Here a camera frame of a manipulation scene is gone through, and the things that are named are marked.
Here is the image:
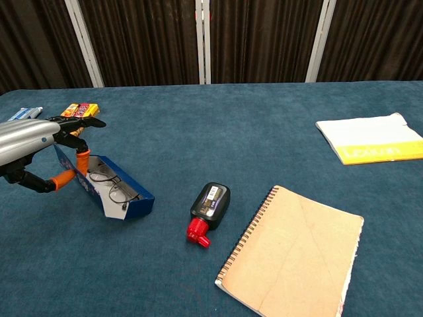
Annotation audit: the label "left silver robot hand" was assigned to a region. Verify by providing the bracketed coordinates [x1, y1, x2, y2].
[0, 115, 107, 194]

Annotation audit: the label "metal frame eyeglasses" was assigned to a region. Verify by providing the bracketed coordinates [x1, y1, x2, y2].
[88, 166, 141, 209]

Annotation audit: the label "blue glasses case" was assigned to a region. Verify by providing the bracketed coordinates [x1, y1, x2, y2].
[54, 143, 155, 221]

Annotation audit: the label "blue white toothpaste tube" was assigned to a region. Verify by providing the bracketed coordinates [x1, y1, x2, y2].
[7, 106, 44, 122]

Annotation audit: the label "yellow snack box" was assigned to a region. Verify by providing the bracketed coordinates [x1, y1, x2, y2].
[60, 103, 100, 138]

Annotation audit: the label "dark pleated curtain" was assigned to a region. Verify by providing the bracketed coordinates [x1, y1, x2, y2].
[0, 0, 423, 95]

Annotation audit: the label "black ink bottle red cap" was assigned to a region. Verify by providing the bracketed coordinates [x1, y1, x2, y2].
[186, 182, 231, 249]

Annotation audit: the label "blue table cloth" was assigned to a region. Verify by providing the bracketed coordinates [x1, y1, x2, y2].
[0, 80, 423, 317]

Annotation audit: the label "tan spiral notebook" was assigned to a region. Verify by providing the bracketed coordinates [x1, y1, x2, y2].
[214, 185, 365, 317]

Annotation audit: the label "white and yellow notebook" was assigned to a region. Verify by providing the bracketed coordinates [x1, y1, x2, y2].
[315, 112, 423, 166]

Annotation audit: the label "white frame post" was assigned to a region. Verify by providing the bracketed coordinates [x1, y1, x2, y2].
[194, 0, 212, 85]
[304, 0, 332, 83]
[63, 0, 105, 88]

